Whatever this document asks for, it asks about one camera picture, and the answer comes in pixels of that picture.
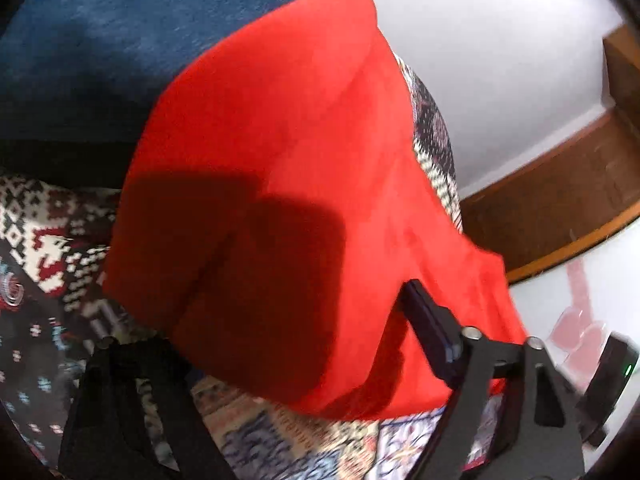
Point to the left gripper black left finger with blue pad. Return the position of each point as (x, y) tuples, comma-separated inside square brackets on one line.
[(133, 417)]

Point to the red zip pullover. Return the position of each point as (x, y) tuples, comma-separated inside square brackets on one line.
[(273, 209)]

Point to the white sliding wardrobe door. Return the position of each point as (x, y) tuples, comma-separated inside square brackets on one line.
[(575, 306)]

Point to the brown wooden wardrobe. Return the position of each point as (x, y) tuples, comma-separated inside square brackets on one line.
[(577, 195)]

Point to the patchwork patterned bedspread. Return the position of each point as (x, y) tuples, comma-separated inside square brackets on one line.
[(53, 311)]

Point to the folded blue jeans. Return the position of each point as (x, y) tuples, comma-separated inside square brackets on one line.
[(91, 70)]

